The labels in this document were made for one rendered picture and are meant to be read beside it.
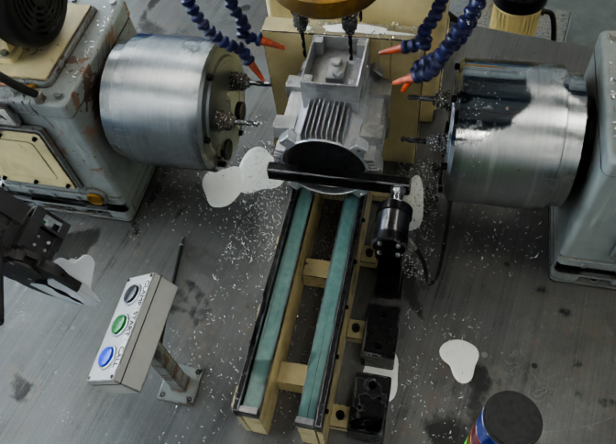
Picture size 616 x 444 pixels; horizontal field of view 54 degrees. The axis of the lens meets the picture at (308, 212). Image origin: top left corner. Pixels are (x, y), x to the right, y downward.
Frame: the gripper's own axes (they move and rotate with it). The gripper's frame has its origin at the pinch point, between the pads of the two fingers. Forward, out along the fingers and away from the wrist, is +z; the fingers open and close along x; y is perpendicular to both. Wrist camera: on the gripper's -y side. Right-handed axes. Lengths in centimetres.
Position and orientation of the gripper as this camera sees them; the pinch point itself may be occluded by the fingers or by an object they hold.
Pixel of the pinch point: (88, 303)
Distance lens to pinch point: 92.4
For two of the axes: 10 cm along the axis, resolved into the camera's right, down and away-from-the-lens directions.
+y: 2.1, -8.3, 5.2
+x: -7.6, 2.0, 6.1
